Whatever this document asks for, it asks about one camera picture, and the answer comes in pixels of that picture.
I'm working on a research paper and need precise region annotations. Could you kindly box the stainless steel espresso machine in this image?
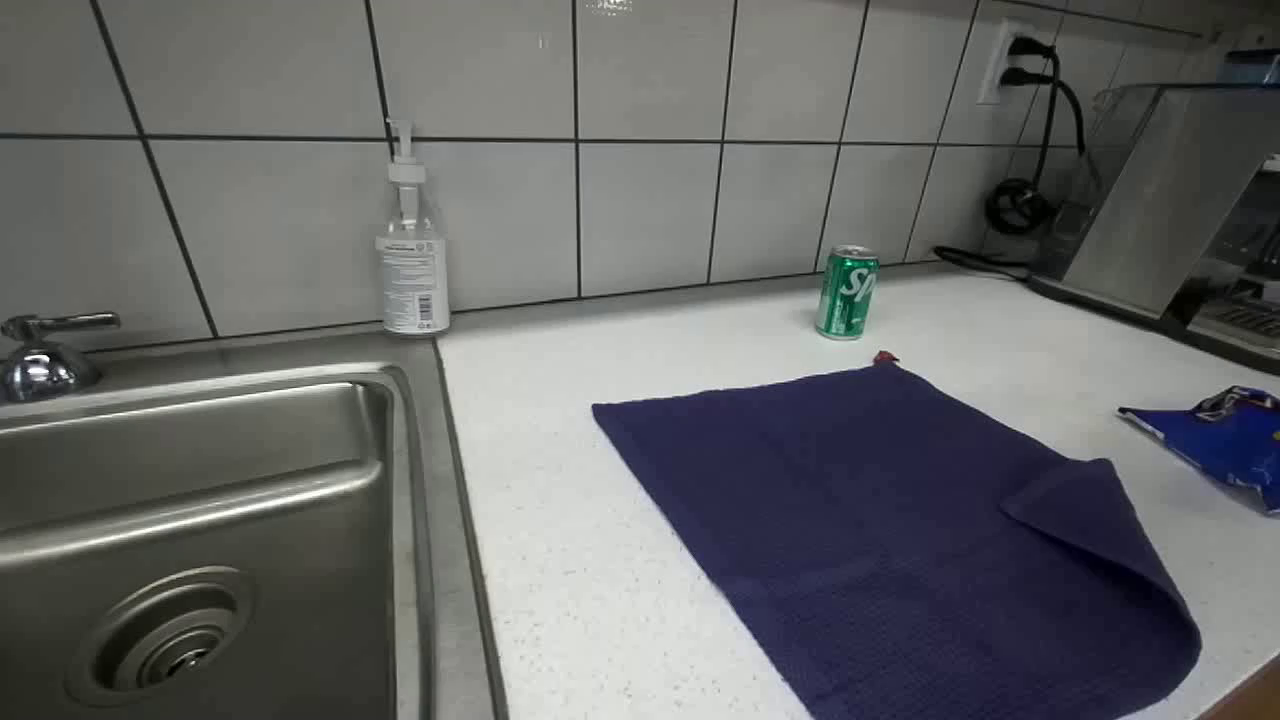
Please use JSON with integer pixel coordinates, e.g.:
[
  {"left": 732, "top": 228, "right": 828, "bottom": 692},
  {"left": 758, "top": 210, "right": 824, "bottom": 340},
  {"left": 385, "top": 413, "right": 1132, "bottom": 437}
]
[{"left": 1056, "top": 48, "right": 1280, "bottom": 376}]

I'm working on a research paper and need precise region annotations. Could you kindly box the stainless steel sink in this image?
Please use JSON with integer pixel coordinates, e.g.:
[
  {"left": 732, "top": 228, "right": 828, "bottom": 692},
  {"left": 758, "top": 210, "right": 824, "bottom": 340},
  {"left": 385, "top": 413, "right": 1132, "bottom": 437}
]
[{"left": 0, "top": 324, "right": 511, "bottom": 720}]

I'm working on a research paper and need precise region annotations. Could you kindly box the chrome sink faucet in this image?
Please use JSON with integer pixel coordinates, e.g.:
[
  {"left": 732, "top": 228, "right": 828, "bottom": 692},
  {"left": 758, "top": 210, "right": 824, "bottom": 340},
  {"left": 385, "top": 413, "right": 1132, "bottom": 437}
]
[{"left": 0, "top": 308, "right": 122, "bottom": 407}]

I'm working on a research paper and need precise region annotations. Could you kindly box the clear soap pump bottle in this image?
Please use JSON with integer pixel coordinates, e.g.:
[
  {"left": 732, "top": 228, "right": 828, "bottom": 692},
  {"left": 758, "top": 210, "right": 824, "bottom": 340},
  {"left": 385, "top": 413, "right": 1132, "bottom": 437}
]
[{"left": 371, "top": 124, "right": 455, "bottom": 340}]

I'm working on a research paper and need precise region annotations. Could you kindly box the blue chip bag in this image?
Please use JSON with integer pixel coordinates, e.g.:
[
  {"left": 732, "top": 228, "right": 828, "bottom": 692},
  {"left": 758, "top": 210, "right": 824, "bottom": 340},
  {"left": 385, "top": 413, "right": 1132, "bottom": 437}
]
[{"left": 1117, "top": 378, "right": 1280, "bottom": 519}]

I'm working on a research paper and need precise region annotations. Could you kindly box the white wall power outlet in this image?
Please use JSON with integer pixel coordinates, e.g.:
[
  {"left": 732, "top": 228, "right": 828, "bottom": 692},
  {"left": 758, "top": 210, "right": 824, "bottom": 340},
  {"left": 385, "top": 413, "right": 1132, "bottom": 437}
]
[{"left": 976, "top": 14, "right": 1071, "bottom": 111}]

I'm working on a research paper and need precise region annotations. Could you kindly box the metal sink drain strainer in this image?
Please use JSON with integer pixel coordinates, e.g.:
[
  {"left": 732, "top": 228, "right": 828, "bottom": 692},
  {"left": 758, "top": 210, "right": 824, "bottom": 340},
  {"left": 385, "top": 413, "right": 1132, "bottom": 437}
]
[{"left": 64, "top": 564, "right": 255, "bottom": 711}]

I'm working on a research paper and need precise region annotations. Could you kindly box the navy blue towel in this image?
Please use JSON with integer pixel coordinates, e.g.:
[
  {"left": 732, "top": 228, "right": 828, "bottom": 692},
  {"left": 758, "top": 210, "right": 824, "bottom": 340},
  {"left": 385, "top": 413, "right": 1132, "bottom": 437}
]
[{"left": 588, "top": 353, "right": 1209, "bottom": 720}]

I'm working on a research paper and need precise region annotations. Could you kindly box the green soda can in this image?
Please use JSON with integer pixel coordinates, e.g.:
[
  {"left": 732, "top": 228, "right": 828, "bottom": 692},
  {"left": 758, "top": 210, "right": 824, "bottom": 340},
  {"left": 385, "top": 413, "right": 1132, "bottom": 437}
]
[{"left": 810, "top": 240, "right": 885, "bottom": 344}]

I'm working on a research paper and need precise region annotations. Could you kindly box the wooden base cabinet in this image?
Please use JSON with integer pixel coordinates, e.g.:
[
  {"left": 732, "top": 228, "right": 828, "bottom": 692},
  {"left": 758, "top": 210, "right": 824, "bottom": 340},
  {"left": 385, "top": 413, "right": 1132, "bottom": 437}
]
[{"left": 1196, "top": 654, "right": 1280, "bottom": 720}]

